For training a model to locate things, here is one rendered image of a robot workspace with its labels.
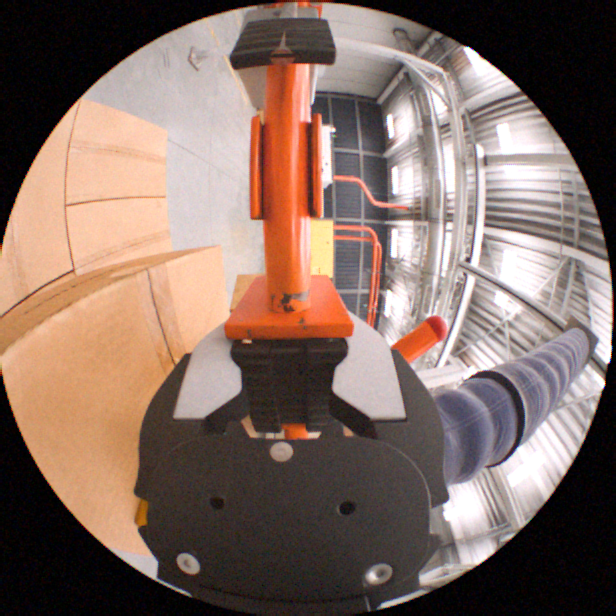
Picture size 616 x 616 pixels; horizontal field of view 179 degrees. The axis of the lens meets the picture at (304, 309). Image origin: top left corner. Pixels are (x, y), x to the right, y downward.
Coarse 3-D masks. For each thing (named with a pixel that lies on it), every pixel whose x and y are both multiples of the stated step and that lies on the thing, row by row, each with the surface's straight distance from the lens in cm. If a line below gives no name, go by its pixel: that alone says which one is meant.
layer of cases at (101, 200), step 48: (48, 144) 81; (96, 144) 90; (144, 144) 109; (48, 192) 75; (96, 192) 84; (144, 192) 102; (48, 240) 72; (96, 240) 80; (144, 240) 97; (0, 288) 67; (48, 288) 70
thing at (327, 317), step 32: (256, 288) 13; (320, 288) 13; (256, 320) 9; (288, 320) 9; (320, 320) 9; (352, 320) 9; (256, 352) 8; (288, 352) 9; (320, 352) 8; (256, 384) 10; (288, 384) 11; (320, 384) 10; (256, 416) 12; (288, 416) 13; (320, 416) 12
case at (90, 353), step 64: (192, 256) 27; (0, 320) 46; (64, 320) 14; (128, 320) 18; (192, 320) 26; (64, 384) 15; (128, 384) 18; (64, 448) 15; (128, 448) 19; (128, 512) 20
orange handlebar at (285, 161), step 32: (288, 96) 10; (256, 128) 10; (288, 128) 9; (320, 128) 9; (256, 160) 9; (288, 160) 9; (320, 160) 9; (256, 192) 9; (288, 192) 8; (320, 192) 8; (288, 224) 8; (288, 256) 8; (288, 288) 9
